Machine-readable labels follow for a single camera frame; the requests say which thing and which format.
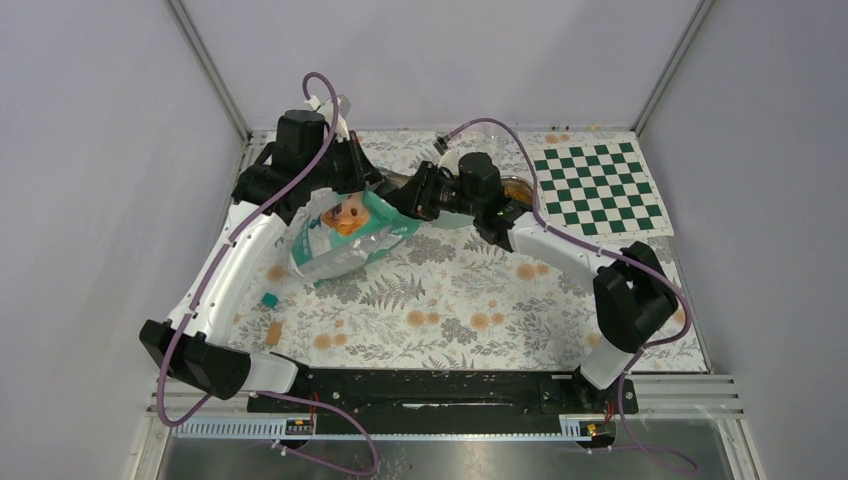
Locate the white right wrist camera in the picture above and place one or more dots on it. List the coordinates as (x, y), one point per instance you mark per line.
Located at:
(446, 158)

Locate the teal pet food bag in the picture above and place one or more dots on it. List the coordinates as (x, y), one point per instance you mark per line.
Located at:
(338, 233)

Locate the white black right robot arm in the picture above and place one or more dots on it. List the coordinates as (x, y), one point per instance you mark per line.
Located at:
(633, 297)

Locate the white slotted cable duct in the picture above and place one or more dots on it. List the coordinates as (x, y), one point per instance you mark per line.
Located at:
(418, 427)

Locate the small tan wooden block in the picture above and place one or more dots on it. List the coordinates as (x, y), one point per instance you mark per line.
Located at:
(274, 333)

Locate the mint double pet bowl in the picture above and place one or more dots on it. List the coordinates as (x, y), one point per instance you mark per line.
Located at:
(459, 209)

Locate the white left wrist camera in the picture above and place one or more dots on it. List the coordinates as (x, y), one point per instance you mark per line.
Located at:
(331, 109)

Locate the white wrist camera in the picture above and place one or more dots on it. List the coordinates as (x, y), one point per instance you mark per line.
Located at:
(446, 158)
(331, 109)

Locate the small teal cube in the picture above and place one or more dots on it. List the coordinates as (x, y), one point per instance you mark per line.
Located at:
(269, 300)

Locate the green white checkerboard mat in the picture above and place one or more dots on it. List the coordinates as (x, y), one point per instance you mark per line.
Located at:
(600, 189)

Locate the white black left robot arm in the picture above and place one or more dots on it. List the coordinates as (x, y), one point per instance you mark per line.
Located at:
(312, 151)

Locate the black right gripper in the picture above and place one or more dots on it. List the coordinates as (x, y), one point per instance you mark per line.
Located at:
(416, 198)

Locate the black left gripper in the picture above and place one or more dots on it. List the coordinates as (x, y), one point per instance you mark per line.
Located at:
(362, 174)

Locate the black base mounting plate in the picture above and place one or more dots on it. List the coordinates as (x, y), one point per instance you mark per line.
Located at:
(490, 394)

